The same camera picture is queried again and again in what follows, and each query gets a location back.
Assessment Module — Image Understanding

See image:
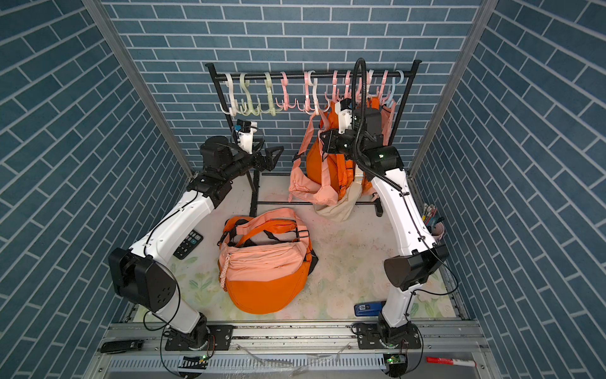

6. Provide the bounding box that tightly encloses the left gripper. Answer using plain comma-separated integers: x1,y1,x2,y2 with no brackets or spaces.
219,137,282,184

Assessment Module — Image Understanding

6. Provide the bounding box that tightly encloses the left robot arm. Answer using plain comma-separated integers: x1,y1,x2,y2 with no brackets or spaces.
108,136,284,350

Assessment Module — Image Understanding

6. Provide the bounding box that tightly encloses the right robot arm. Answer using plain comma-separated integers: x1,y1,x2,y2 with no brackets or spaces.
320,58,448,349

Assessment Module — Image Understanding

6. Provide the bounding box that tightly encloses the green plastic hook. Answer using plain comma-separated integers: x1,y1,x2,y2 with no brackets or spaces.
260,72,279,116
239,73,260,116

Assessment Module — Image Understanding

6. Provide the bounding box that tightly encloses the white plastic hook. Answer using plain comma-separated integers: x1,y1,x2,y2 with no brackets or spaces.
222,73,239,117

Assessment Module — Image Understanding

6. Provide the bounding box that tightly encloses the black clothes rack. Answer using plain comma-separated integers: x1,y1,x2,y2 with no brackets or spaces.
205,59,423,216

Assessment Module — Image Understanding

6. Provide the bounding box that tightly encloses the black calculator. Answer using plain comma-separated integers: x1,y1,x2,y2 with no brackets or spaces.
174,230,204,260

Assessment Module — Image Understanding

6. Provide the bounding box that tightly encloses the pink pen cup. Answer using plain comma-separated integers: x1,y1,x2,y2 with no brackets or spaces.
421,203,445,241

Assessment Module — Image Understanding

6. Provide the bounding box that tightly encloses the blue black stapler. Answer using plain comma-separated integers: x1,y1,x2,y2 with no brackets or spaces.
353,301,386,317

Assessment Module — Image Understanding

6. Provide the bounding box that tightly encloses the black remote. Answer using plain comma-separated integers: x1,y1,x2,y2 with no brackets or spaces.
99,340,144,355

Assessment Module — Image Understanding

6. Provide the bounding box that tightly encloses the red white marker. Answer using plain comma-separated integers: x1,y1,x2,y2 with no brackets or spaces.
425,357,477,367

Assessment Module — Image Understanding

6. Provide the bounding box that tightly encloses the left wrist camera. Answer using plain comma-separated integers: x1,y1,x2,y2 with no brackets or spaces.
235,119,258,154

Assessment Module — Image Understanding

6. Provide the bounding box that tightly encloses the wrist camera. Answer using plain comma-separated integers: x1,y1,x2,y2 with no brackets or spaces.
235,119,258,154
334,98,353,134

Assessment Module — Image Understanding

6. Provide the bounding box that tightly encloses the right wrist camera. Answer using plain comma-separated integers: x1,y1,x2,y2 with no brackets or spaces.
334,98,353,134

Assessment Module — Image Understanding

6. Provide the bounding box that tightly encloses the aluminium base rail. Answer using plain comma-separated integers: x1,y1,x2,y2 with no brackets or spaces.
84,320,501,378

